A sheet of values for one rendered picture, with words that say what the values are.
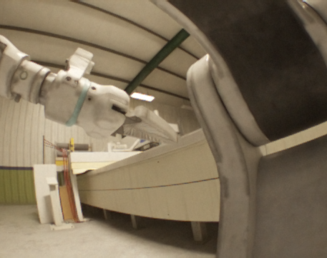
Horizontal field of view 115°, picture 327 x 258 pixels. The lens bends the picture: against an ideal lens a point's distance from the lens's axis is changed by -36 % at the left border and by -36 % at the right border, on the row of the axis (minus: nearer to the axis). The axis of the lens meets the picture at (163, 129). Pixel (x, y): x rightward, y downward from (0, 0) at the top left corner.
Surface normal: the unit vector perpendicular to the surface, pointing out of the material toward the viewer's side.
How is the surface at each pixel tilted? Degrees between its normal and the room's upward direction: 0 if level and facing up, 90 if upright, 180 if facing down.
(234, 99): 111
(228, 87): 98
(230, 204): 69
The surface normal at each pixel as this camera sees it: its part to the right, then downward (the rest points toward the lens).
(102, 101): -0.22, -0.42
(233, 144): -0.70, 0.23
